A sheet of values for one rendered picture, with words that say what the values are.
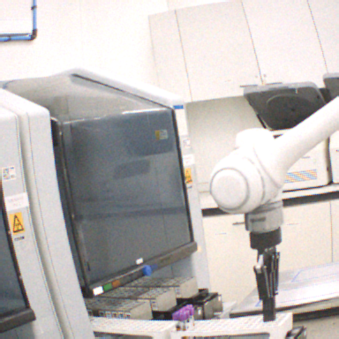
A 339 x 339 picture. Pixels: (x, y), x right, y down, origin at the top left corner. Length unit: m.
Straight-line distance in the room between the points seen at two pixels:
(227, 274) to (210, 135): 1.09
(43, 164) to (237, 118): 3.14
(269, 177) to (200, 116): 3.48
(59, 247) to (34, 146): 0.25
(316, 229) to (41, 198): 2.52
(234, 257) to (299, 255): 0.45
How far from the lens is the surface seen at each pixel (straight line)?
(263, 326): 1.45
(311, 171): 3.75
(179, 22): 4.36
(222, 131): 4.60
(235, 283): 4.05
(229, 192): 1.17
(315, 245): 3.82
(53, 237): 1.51
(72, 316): 1.55
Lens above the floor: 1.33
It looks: 3 degrees down
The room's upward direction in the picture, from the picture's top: 9 degrees counter-clockwise
